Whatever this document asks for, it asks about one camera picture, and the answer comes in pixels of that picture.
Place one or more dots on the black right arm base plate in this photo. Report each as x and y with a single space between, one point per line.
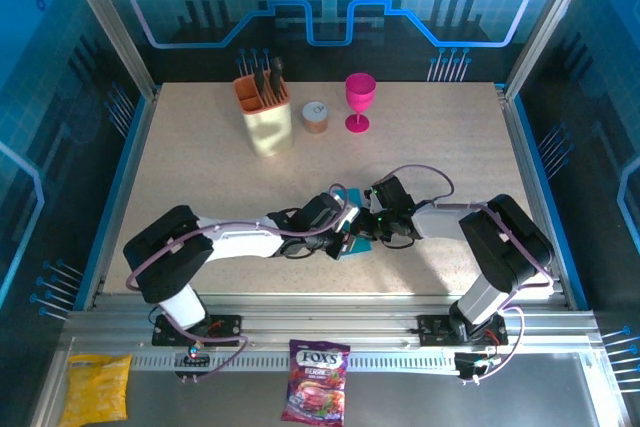
435 329

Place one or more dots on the beige utensil holder orange insert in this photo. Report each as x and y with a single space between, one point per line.
267 127

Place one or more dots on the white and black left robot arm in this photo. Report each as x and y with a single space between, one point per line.
240 244

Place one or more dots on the purple Fox's candy bag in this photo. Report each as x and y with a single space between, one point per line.
317 382

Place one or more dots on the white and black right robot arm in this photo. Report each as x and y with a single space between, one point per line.
440 219

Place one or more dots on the small round can white lid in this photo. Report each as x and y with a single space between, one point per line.
315 114

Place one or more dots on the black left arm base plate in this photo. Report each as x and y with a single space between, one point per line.
225 329

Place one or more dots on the aluminium frame post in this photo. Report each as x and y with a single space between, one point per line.
547 17
107 22

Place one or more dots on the pink plastic goblet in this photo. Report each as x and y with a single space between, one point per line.
360 92

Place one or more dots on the aluminium front rail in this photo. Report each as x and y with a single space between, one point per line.
325 322

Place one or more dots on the yellow snack bag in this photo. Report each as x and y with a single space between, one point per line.
97 389

